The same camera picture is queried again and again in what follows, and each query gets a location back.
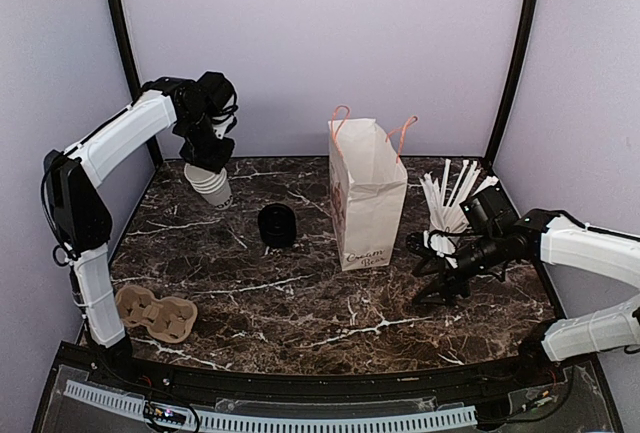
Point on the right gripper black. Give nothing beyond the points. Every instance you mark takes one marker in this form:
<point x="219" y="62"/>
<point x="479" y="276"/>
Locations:
<point x="443" y="283"/>

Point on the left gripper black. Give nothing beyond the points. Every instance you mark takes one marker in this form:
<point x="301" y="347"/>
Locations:
<point x="214" y="162"/>

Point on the stack of white paper cups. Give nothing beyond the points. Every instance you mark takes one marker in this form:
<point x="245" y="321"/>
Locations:
<point x="213" y="187"/>

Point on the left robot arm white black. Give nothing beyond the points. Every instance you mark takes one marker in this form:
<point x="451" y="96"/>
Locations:
<point x="201" y="112"/>

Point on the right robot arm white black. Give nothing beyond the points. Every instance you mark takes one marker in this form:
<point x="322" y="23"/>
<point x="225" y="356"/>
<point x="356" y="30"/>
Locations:
<point x="498" y="237"/>

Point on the white paper takeout bag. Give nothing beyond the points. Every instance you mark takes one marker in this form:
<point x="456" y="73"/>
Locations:
<point x="367" y="188"/>

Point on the white cup holding straws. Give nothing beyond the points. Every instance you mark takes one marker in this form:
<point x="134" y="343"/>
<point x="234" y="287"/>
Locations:
<point x="443" y="240"/>

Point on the bundle of white wrapped straws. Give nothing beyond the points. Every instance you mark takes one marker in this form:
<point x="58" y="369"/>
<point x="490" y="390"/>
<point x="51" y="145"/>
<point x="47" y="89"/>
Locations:
<point x="445" y="195"/>

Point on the stack of black cup lids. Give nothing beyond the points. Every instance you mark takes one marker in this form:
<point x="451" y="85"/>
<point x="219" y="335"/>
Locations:
<point x="277" y="225"/>

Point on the brown cardboard cup carrier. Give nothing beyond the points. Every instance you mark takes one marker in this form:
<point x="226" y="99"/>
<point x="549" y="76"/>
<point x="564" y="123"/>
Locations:
<point x="169" y="319"/>

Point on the white slotted cable duct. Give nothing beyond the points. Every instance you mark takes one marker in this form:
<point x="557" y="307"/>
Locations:
<point x="243" y="416"/>

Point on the left black frame post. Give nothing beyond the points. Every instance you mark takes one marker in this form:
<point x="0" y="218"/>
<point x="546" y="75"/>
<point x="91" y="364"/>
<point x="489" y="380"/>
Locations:
<point x="124" y="47"/>

